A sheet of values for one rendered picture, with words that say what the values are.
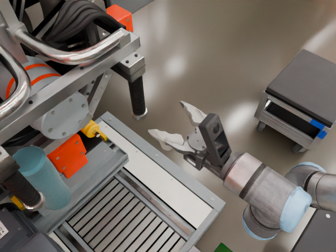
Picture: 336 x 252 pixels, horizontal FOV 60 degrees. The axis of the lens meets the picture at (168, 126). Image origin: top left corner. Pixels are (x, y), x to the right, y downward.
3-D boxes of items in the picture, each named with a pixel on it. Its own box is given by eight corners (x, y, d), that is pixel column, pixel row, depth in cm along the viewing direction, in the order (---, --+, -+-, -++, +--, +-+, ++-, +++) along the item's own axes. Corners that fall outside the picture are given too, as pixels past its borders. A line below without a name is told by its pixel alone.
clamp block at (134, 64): (120, 55, 73) (117, 38, 69) (146, 72, 70) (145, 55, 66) (105, 66, 71) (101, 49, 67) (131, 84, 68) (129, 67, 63)
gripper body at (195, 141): (180, 158, 72) (219, 188, 68) (181, 139, 65) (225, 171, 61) (199, 138, 76) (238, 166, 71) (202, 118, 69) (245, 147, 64)
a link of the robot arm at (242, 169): (243, 185, 58) (268, 153, 62) (223, 171, 60) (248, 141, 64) (235, 202, 65) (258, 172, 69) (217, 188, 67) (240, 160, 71)
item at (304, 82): (283, 87, 189) (303, 45, 161) (338, 116, 175) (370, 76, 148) (248, 127, 170) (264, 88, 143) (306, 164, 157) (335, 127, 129)
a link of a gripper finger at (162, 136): (146, 150, 72) (182, 158, 70) (144, 137, 67) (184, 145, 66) (149, 140, 73) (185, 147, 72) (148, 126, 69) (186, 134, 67)
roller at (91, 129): (58, 95, 121) (53, 86, 116) (105, 134, 110) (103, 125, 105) (46, 103, 118) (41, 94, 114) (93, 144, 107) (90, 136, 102)
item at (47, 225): (84, 124, 162) (79, 113, 154) (129, 162, 148) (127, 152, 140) (2, 187, 140) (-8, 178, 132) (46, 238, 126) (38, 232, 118)
